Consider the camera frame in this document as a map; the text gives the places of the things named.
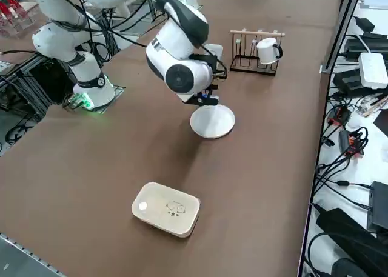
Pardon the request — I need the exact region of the beige lidded box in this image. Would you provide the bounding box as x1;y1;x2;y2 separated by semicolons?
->
131;182;201;238

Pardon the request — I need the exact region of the large black power brick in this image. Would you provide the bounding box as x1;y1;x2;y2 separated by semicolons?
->
315;207;388;277

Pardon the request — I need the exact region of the white round plate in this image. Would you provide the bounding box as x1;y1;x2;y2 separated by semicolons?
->
190;104;236;139

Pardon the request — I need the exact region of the aluminium frame post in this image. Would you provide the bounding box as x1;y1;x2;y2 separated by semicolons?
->
321;0;364;75

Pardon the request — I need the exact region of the black wire cup rack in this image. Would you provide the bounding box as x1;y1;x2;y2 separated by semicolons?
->
229;30;286;77

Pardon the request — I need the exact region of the orange and black device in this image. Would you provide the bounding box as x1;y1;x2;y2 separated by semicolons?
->
329;105;352;128

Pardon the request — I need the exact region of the white power strip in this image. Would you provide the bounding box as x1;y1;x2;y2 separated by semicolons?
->
358;52;388;90

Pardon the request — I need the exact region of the arm's black gripper body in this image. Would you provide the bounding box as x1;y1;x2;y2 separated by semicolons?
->
188;54;227;81

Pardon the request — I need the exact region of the white mug black handle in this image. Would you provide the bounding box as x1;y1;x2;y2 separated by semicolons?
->
256;37;284;65

